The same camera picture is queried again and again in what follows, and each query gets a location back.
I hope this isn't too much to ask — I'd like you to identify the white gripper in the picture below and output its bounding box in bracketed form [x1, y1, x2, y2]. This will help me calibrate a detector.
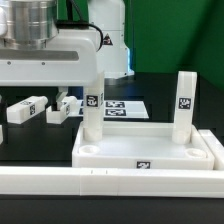
[0, 29, 100, 110]

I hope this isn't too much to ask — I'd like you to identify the white desk top tray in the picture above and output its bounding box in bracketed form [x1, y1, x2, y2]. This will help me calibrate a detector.
[72, 121, 214, 170]

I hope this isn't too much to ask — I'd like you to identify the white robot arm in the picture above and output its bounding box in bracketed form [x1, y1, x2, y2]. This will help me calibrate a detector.
[0, 0, 130, 108]

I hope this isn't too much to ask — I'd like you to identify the white left base block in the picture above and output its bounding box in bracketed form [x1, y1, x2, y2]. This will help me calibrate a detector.
[46, 96, 77, 124]

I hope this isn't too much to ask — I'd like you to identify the white front fence bar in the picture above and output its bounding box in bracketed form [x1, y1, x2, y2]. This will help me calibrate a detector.
[0, 166, 224, 198]

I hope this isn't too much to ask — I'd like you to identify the white marker base plate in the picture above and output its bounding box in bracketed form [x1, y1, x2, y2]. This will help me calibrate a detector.
[77, 99, 150, 120]

